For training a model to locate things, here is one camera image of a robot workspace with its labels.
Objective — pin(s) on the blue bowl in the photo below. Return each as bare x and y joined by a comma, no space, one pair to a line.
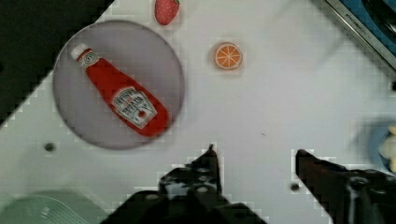
367,141

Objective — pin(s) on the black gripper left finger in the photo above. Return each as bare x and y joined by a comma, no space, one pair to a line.
202,172

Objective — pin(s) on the yellow peeled banana toy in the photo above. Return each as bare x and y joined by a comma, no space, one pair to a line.
387,149

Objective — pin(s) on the green oval dish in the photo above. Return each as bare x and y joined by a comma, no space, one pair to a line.
52,207

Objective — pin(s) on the red toy strawberry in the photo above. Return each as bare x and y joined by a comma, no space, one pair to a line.
166,10

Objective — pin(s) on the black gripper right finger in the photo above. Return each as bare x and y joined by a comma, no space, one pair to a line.
348,196

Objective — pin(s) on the orange slice toy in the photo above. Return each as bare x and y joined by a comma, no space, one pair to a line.
227,56

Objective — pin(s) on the red ketchup bottle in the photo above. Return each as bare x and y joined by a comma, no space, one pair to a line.
132,103

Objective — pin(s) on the black toaster oven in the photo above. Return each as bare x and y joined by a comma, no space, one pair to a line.
370,21

